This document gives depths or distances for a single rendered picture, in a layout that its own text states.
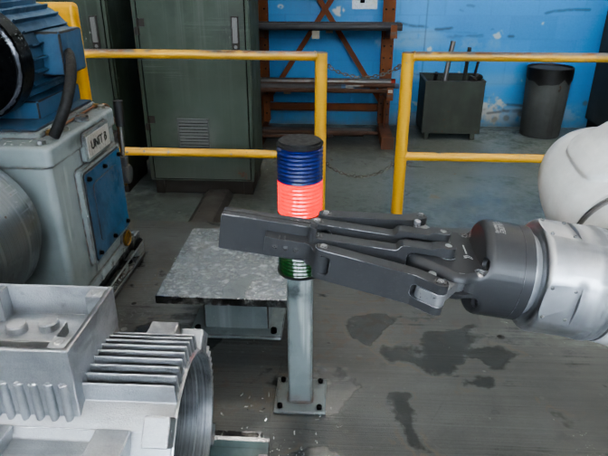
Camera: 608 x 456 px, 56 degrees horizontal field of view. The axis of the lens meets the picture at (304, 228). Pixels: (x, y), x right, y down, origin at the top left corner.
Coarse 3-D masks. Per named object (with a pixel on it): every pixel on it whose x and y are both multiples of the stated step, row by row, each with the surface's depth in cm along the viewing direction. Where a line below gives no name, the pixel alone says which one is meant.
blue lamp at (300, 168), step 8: (280, 152) 72; (288, 152) 71; (296, 152) 70; (304, 152) 70; (312, 152) 71; (320, 152) 72; (280, 160) 72; (288, 160) 71; (296, 160) 71; (304, 160) 71; (312, 160) 71; (320, 160) 72; (280, 168) 73; (288, 168) 71; (296, 168) 71; (304, 168) 71; (312, 168) 72; (320, 168) 73; (280, 176) 73; (288, 176) 72; (296, 176) 72; (304, 176) 72; (312, 176) 72; (320, 176) 73; (288, 184) 72; (296, 184) 72; (304, 184) 72; (312, 184) 72
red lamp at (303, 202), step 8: (280, 184) 73; (320, 184) 74; (280, 192) 74; (288, 192) 73; (296, 192) 72; (304, 192) 72; (312, 192) 73; (320, 192) 74; (280, 200) 74; (288, 200) 73; (296, 200) 73; (304, 200) 73; (312, 200) 73; (320, 200) 75; (280, 208) 75; (288, 208) 74; (296, 208) 73; (304, 208) 73; (312, 208) 74; (320, 208) 75; (296, 216) 74; (304, 216) 74; (312, 216) 74
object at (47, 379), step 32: (0, 288) 54; (32, 288) 54; (64, 288) 54; (96, 288) 54; (0, 320) 54; (32, 320) 52; (64, 320) 54; (96, 320) 50; (0, 352) 45; (32, 352) 45; (64, 352) 45; (96, 352) 50; (0, 384) 46; (32, 384) 46; (64, 384) 46
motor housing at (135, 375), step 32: (128, 352) 51; (160, 352) 50; (192, 352) 54; (96, 384) 48; (128, 384) 48; (160, 384) 48; (192, 384) 61; (0, 416) 48; (32, 416) 48; (64, 416) 48; (96, 416) 48; (128, 416) 48; (192, 416) 62; (32, 448) 46; (64, 448) 46; (192, 448) 61
